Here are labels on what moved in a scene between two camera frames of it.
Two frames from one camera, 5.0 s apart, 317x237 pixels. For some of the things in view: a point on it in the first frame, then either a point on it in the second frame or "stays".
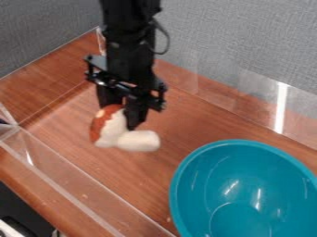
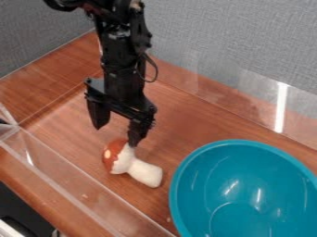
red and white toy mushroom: [110, 130] to [122, 162]
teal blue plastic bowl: [241, 188] stays
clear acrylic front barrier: [51, 200] stays
